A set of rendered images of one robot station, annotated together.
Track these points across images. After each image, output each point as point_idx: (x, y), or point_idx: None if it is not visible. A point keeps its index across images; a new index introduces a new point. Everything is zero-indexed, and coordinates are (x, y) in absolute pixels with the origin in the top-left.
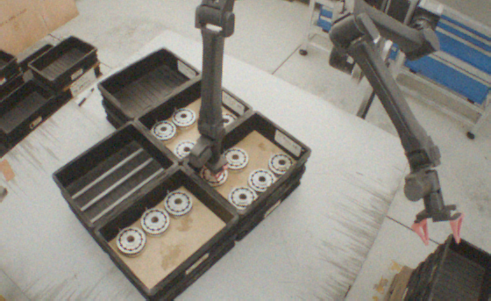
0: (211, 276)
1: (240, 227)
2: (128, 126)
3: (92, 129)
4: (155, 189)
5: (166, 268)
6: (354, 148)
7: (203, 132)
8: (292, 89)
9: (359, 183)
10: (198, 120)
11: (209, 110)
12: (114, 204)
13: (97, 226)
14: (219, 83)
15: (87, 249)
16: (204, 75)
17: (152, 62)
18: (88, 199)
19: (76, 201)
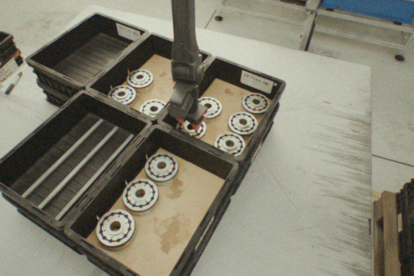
0: (217, 244)
1: (237, 178)
2: (80, 97)
3: (31, 115)
4: (133, 158)
5: (168, 251)
6: (312, 80)
7: (180, 75)
8: (233, 39)
9: (331, 111)
10: (173, 63)
11: (185, 45)
12: (83, 189)
13: (68, 223)
14: (193, 10)
15: (54, 258)
16: None
17: (87, 31)
18: (46, 192)
19: (28, 200)
